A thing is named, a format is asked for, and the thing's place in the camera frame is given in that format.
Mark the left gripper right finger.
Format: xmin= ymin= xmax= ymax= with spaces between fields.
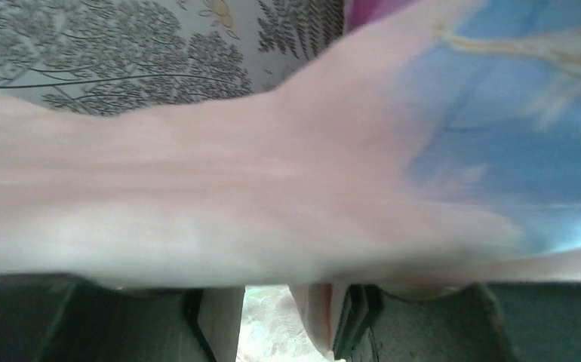
xmin=333 ymin=283 xmax=581 ymax=362

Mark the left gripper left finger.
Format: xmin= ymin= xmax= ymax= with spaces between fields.
xmin=0 ymin=275 xmax=244 ymax=361

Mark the pink pillowcase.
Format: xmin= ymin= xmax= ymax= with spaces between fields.
xmin=0 ymin=1 xmax=581 ymax=355

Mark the floral bed sheet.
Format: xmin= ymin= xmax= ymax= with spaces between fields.
xmin=0 ymin=0 xmax=344 ymax=115

